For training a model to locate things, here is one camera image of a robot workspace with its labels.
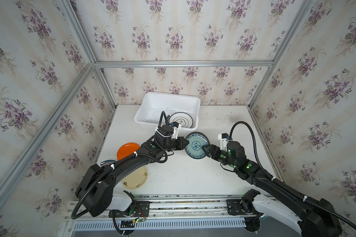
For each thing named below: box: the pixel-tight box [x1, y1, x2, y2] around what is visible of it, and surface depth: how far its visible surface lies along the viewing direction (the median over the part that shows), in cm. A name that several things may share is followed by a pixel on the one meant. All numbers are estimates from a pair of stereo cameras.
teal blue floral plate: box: [184, 131, 211, 160], surface depth 81 cm
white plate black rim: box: [168, 112, 194, 129], surface depth 110 cm
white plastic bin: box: [133, 91, 201, 130], surface depth 113 cm
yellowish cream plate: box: [121, 165, 148, 190], surface depth 83 cm
